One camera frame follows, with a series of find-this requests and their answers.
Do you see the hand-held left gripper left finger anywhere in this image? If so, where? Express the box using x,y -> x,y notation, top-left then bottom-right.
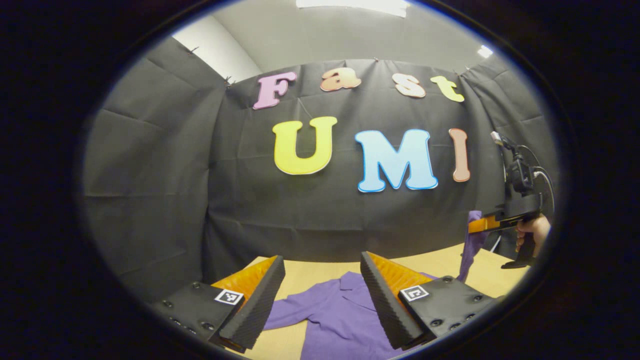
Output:
151,255 -> 287,355

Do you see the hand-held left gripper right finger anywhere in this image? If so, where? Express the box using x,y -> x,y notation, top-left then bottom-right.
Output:
360,251 -> 501,351

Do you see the purple button shirt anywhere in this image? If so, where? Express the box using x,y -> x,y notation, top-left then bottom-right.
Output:
263,210 -> 496,360

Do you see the black backdrop cloth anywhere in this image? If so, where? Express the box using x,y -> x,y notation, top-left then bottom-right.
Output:
82,36 -> 561,303

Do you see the large ceiling light panel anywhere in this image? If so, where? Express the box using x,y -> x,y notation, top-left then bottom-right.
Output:
296,0 -> 411,18

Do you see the black cable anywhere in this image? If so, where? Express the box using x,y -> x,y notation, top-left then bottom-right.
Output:
517,145 -> 556,216

